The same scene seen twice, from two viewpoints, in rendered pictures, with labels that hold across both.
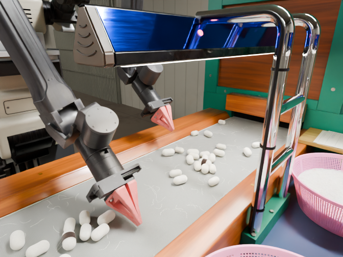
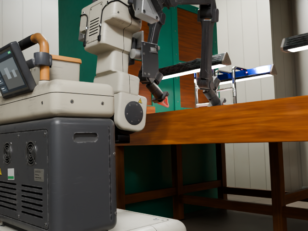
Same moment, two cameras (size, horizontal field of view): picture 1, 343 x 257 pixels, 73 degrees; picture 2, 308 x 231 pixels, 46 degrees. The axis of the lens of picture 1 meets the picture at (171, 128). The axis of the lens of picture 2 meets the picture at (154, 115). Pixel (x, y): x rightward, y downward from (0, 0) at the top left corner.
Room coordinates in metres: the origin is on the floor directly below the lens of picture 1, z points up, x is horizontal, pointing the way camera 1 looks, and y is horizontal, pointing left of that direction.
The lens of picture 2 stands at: (0.64, 2.21, 0.60)
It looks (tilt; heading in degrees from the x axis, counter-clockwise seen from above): 4 degrees up; 273
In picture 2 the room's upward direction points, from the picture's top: 2 degrees counter-clockwise
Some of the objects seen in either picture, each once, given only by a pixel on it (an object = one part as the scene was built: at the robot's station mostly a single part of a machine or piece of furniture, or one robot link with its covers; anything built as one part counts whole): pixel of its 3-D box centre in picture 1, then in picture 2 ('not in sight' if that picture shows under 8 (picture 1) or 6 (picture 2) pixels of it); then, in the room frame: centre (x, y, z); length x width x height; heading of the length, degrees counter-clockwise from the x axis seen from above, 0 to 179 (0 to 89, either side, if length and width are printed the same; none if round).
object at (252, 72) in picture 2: not in sight; (236, 75); (0.15, -0.51, 1.08); 0.62 x 0.08 x 0.07; 137
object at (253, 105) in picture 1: (262, 106); (137, 110); (0.89, -0.36, 0.83); 0.30 x 0.06 x 0.07; 47
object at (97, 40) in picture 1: (220, 38); (187, 67); (0.53, -0.11, 1.08); 0.62 x 0.08 x 0.07; 137
